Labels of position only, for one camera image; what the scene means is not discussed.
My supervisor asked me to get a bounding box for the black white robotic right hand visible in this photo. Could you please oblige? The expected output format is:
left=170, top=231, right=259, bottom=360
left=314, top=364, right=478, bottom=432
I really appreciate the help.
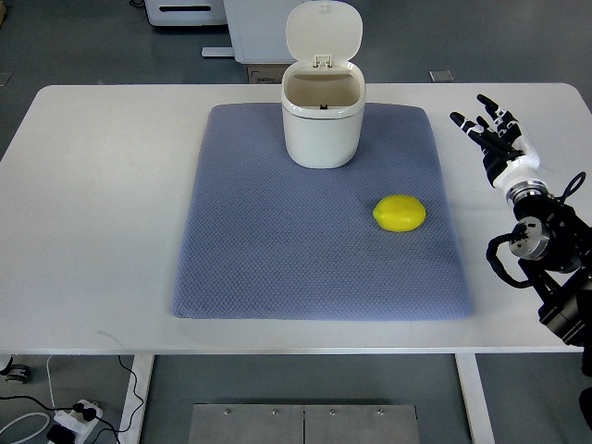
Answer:
left=450, top=94, right=540, bottom=190

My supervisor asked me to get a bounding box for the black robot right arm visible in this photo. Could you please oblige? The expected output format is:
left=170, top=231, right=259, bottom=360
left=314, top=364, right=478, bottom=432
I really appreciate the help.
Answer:
left=486, top=172, right=591, bottom=376

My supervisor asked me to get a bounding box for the white cable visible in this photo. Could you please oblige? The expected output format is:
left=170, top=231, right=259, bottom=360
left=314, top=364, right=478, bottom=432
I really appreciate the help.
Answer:
left=0, top=354, right=59, bottom=444

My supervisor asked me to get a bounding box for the white table right leg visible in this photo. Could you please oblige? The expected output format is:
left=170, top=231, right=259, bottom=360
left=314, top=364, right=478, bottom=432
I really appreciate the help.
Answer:
left=454, top=352, right=495, bottom=444

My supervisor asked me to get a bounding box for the white power strip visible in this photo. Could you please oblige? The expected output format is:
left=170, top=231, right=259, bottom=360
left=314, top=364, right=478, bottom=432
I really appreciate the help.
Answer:
left=46, top=400, right=103, bottom=444

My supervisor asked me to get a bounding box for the white cabinet furniture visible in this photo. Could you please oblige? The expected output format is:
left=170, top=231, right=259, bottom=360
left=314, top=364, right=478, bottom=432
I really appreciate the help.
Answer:
left=202, top=0, right=302, bottom=65

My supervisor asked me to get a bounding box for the white table leg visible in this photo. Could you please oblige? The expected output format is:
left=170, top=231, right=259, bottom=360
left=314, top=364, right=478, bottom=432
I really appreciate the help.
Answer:
left=118, top=354, right=154, bottom=444
left=454, top=352, right=495, bottom=444

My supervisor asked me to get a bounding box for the grey metal floor plate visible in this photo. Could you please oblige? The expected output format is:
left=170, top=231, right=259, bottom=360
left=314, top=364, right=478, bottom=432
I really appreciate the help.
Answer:
left=189, top=404, right=420, bottom=443

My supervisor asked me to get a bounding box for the white appliance with slot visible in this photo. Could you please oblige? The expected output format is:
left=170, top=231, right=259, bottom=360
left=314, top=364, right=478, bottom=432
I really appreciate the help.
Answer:
left=144, top=0, right=227, bottom=27

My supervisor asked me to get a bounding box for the black power cable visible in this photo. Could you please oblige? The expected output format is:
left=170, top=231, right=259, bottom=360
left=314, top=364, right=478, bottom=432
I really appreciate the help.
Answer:
left=94, top=354, right=145, bottom=444

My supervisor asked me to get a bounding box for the yellow lemon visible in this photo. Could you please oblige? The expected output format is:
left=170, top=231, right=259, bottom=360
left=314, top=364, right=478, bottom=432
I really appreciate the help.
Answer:
left=372, top=194, right=426, bottom=232

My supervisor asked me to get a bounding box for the white trash bin with lid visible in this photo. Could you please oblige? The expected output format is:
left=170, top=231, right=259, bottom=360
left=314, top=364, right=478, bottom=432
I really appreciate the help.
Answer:
left=281, top=1, right=366, bottom=168

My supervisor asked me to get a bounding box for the white table left leg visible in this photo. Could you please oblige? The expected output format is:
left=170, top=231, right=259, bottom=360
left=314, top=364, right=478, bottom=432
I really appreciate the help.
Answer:
left=118, top=354, right=154, bottom=444

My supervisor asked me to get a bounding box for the blue quilted mat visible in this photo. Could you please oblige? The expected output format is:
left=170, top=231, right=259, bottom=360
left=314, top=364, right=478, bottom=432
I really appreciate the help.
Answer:
left=172, top=104, right=472, bottom=321

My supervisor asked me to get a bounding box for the cardboard box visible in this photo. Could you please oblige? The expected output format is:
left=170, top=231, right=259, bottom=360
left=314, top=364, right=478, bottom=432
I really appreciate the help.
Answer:
left=247, top=64, right=288, bottom=84

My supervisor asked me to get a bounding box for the grey floor socket plate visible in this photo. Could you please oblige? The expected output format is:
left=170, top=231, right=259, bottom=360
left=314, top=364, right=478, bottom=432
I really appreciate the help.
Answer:
left=428, top=69, right=454, bottom=83

